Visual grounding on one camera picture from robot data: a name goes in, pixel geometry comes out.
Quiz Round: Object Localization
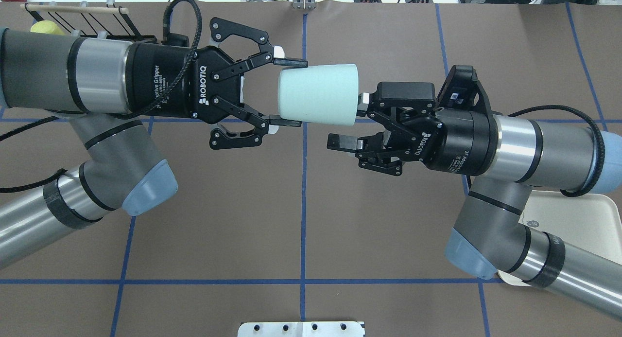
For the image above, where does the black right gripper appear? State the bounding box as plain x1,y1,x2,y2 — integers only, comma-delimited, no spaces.
327,82,498,176

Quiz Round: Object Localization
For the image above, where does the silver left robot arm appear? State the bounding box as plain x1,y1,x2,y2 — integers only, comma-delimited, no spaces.
0,18,308,268

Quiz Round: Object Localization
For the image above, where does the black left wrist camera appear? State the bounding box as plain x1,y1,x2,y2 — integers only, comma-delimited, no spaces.
162,33,190,48

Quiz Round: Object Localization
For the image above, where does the yellow plastic cup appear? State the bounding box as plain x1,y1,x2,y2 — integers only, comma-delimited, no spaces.
30,20,65,35

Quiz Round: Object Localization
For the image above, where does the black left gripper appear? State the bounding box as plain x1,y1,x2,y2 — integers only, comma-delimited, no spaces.
126,18,308,149

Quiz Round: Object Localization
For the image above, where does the black wire cup rack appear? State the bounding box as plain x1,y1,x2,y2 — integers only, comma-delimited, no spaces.
20,0,157,44

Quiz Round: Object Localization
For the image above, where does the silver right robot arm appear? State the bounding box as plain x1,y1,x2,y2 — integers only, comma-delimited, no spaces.
327,80,621,319

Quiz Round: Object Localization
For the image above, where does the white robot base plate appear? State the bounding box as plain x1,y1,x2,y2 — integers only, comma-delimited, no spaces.
237,321,366,337

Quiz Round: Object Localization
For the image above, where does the pale green plastic cup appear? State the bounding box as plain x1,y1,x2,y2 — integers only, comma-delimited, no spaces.
278,64,359,126

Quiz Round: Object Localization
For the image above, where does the cream rabbit print tray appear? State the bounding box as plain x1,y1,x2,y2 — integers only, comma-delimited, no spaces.
519,191,622,264

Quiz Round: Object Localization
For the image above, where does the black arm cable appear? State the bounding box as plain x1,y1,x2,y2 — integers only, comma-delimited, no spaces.
505,105,606,197
0,0,202,194

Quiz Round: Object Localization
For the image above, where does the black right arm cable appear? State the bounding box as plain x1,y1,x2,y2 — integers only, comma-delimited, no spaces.
505,105,606,197

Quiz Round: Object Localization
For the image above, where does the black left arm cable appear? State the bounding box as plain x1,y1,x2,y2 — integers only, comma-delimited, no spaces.
0,0,202,194

